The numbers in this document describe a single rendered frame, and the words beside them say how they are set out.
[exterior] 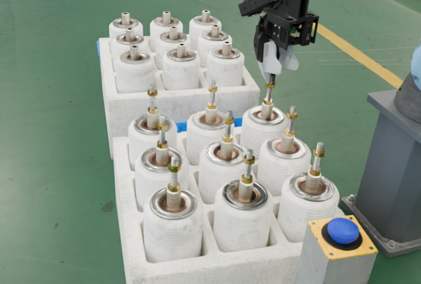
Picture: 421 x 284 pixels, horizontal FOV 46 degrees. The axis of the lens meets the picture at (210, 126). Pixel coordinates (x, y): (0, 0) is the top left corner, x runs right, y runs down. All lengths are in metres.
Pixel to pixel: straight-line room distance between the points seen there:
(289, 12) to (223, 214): 0.37
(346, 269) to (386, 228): 0.47
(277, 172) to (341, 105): 0.77
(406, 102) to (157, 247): 0.55
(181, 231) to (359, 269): 0.26
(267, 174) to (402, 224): 0.33
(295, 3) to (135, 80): 0.50
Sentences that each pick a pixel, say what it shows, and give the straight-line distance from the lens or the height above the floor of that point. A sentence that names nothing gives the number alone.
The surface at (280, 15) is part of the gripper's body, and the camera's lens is 0.90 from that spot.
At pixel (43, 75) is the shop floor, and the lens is 1.77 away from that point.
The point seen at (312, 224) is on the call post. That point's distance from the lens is 0.70.
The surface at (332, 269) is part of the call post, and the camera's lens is 0.67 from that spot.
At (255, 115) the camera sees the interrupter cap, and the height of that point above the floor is 0.25.
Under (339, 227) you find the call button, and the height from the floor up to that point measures 0.33.
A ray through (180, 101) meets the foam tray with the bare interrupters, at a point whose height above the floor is 0.16.
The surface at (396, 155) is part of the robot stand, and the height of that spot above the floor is 0.22.
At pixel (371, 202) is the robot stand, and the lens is 1.16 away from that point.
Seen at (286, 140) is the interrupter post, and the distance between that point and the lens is 0.92.
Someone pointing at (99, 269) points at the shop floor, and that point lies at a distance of 1.05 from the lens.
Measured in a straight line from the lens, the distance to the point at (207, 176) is 0.90.
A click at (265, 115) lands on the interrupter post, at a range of 1.02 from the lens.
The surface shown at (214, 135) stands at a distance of 0.97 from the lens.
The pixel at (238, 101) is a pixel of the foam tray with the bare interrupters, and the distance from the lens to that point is 1.29.
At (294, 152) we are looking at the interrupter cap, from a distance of 0.93.
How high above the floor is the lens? 0.78
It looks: 32 degrees down
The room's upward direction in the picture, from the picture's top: 4 degrees clockwise
